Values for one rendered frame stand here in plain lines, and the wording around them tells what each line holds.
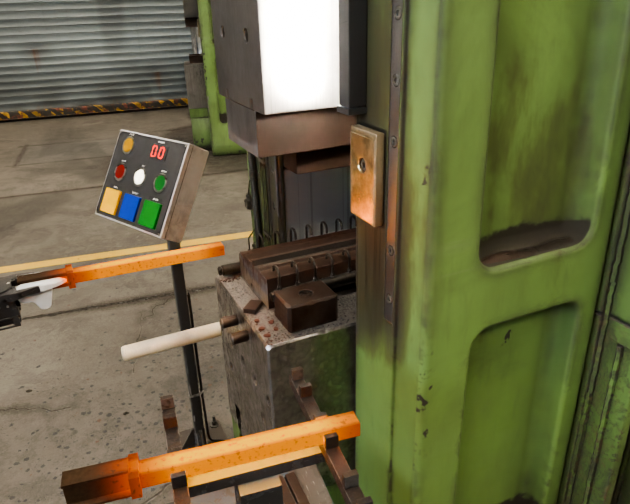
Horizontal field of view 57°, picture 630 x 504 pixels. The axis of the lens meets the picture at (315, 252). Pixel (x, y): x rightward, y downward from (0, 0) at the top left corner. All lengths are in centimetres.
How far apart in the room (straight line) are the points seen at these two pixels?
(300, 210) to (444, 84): 78
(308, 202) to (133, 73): 780
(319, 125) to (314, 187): 36
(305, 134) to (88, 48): 811
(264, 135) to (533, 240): 57
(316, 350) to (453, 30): 71
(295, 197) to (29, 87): 799
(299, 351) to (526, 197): 55
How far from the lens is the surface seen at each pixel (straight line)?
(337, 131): 126
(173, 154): 172
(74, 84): 930
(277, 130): 120
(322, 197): 159
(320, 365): 129
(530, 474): 158
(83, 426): 261
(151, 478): 83
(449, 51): 89
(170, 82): 932
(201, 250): 129
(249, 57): 118
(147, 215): 172
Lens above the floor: 158
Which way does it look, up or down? 24 degrees down
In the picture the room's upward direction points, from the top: 2 degrees counter-clockwise
